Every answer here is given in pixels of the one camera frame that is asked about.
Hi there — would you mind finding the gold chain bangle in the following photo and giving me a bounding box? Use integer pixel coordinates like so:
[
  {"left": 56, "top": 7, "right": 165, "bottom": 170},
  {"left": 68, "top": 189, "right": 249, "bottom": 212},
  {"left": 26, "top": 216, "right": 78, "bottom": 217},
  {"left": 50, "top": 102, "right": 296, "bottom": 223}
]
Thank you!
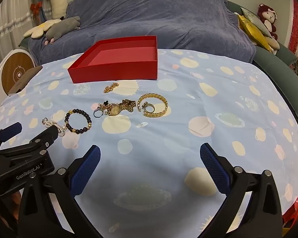
[{"left": 137, "top": 93, "right": 169, "bottom": 118}]

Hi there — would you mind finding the crystal bead curtain tieback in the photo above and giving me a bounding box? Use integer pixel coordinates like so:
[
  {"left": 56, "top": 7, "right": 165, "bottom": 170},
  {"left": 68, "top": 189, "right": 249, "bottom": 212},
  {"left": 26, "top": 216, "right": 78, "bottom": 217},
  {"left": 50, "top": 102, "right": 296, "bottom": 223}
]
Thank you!
[{"left": 0, "top": 7, "right": 51, "bottom": 44}]

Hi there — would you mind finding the grey green cushion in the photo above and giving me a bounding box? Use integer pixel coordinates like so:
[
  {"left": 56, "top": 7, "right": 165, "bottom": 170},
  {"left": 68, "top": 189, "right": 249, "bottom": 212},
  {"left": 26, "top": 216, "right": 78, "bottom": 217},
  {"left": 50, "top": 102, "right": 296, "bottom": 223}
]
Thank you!
[{"left": 240, "top": 7, "right": 272, "bottom": 38}]

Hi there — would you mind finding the short gold chain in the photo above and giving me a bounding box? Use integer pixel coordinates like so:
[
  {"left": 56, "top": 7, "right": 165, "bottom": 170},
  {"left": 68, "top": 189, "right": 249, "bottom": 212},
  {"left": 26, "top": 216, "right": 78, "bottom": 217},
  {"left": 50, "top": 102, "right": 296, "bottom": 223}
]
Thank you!
[{"left": 104, "top": 82, "right": 120, "bottom": 94}]

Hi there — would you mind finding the brown flat case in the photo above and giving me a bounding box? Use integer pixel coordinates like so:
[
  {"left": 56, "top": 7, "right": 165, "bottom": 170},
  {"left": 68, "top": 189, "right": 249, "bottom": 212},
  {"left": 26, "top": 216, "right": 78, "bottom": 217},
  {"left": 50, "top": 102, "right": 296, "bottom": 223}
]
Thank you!
[{"left": 8, "top": 66, "right": 43, "bottom": 95}]

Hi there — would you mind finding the flower shaped cushion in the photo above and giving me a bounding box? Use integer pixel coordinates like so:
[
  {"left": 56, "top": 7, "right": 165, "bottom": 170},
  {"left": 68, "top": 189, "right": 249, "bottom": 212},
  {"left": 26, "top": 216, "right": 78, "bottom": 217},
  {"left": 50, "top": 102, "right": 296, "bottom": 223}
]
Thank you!
[{"left": 23, "top": 19, "right": 62, "bottom": 39}]

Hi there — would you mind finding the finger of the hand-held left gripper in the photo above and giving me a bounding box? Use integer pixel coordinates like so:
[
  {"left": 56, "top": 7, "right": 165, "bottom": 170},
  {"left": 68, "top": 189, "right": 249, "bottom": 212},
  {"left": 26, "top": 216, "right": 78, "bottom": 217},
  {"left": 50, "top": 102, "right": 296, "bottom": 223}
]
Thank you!
[
  {"left": 0, "top": 125, "right": 59, "bottom": 159},
  {"left": 0, "top": 122, "right": 23, "bottom": 154}
]

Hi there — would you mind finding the red monkey plush toy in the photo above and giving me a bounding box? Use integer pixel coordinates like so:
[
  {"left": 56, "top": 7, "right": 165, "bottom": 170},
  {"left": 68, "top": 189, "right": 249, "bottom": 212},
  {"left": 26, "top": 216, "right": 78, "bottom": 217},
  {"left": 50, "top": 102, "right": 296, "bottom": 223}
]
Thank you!
[{"left": 257, "top": 4, "right": 279, "bottom": 40}]

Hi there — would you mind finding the gold wrist watch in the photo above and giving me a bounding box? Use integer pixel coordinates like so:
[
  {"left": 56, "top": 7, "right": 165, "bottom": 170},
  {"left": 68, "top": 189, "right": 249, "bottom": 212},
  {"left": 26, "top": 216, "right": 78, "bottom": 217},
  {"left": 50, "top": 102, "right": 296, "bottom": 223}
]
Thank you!
[{"left": 107, "top": 99, "right": 136, "bottom": 116}]

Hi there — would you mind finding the blue covered sofa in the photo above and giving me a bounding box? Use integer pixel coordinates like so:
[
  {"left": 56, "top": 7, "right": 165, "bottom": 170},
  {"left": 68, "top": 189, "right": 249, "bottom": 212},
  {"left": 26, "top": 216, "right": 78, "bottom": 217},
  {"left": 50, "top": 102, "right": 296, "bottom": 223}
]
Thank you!
[{"left": 28, "top": 0, "right": 257, "bottom": 65}]

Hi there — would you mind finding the red bag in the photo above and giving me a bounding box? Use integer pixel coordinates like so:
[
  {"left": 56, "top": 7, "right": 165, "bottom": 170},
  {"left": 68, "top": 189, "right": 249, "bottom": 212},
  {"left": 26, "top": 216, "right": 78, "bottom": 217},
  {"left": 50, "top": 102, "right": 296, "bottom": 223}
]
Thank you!
[{"left": 282, "top": 196, "right": 298, "bottom": 228}]

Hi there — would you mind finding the white sheer curtain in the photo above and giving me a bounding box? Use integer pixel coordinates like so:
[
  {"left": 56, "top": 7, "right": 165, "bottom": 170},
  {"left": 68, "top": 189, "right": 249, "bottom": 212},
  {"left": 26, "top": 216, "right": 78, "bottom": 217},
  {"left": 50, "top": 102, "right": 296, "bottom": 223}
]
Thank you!
[{"left": 0, "top": 0, "right": 30, "bottom": 52}]

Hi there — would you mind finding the white long plush toy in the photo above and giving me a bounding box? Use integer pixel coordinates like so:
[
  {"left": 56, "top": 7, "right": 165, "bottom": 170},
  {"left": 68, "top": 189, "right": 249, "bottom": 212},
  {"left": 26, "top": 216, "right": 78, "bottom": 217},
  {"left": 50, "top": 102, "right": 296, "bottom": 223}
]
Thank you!
[{"left": 44, "top": 0, "right": 69, "bottom": 20}]

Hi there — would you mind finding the black bead bracelet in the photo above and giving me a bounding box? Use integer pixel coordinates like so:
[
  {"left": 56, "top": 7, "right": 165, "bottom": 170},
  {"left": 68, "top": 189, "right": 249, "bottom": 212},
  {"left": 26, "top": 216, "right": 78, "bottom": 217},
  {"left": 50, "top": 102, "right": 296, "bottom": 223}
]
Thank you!
[{"left": 65, "top": 108, "right": 92, "bottom": 133}]

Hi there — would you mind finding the red cardboard box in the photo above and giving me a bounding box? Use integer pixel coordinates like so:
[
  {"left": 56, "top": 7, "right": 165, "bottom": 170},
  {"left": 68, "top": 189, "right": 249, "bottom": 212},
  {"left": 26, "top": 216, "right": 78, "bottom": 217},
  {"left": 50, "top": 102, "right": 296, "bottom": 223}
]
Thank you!
[{"left": 68, "top": 36, "right": 158, "bottom": 84}]

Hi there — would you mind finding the green sofa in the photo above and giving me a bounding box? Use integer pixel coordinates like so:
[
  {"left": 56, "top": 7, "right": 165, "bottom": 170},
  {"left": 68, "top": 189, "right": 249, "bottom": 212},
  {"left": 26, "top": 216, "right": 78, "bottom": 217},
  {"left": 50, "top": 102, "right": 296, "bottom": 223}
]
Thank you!
[{"left": 226, "top": 0, "right": 298, "bottom": 122}]

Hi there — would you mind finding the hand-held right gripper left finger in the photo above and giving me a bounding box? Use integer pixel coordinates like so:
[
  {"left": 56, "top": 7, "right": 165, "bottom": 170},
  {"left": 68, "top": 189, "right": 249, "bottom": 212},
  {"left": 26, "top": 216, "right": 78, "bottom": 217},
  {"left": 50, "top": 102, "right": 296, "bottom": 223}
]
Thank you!
[{"left": 17, "top": 144, "right": 107, "bottom": 238}]

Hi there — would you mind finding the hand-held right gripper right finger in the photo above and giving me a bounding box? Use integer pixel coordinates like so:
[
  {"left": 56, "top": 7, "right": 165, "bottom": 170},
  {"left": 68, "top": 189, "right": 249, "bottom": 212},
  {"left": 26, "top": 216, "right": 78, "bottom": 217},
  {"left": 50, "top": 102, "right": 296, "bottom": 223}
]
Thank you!
[{"left": 199, "top": 142, "right": 283, "bottom": 238}]

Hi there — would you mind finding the yellow cushion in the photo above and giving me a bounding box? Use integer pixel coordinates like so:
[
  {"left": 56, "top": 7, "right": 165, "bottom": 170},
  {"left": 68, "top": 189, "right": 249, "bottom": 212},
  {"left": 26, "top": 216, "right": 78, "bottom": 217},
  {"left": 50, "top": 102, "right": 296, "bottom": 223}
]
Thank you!
[{"left": 237, "top": 13, "right": 274, "bottom": 52}]

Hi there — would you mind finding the pearl bracelet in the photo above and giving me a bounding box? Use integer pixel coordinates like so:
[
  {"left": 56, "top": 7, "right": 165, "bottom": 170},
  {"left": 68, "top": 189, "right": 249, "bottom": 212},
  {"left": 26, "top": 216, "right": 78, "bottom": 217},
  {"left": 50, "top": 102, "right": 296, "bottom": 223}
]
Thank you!
[{"left": 42, "top": 117, "right": 67, "bottom": 137}]

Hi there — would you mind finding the grey plush toy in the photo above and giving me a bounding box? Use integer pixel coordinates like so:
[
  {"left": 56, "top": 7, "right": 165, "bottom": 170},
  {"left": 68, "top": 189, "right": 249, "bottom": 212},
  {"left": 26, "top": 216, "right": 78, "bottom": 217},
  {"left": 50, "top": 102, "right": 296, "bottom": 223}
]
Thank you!
[{"left": 44, "top": 16, "right": 81, "bottom": 45}]

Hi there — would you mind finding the round white wooden device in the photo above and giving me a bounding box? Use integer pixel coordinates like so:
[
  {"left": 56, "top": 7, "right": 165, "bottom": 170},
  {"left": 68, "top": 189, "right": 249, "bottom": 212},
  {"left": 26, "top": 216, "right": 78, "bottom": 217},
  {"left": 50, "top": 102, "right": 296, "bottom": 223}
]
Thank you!
[{"left": 0, "top": 49, "right": 36, "bottom": 97}]

